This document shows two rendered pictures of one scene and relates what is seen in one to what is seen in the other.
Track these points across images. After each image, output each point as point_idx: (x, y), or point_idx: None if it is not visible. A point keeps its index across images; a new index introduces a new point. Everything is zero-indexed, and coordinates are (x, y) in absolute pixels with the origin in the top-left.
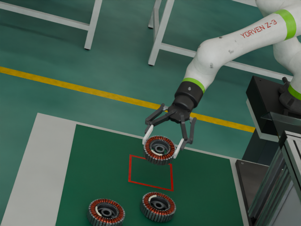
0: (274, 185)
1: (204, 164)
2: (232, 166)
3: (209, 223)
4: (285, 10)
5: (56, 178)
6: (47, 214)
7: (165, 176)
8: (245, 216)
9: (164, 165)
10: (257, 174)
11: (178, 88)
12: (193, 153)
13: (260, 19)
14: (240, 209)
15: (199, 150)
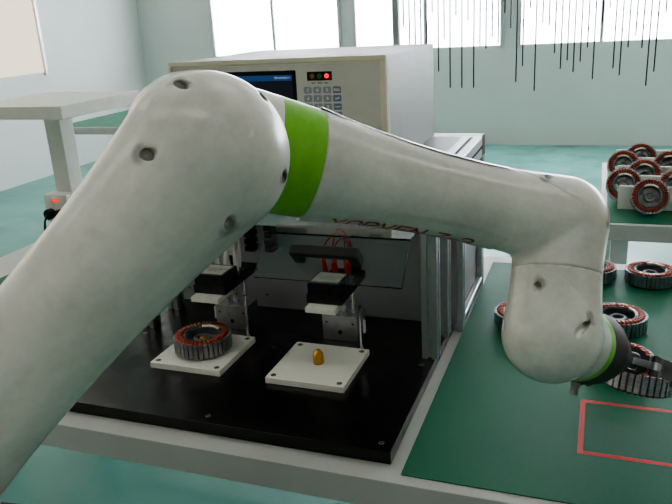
0: (333, 400)
1: (485, 456)
2: (403, 458)
3: None
4: (285, 97)
5: None
6: None
7: (597, 424)
8: (438, 370)
9: (597, 448)
10: (358, 420)
11: (622, 340)
12: (506, 484)
13: (381, 146)
14: (440, 379)
15: (481, 495)
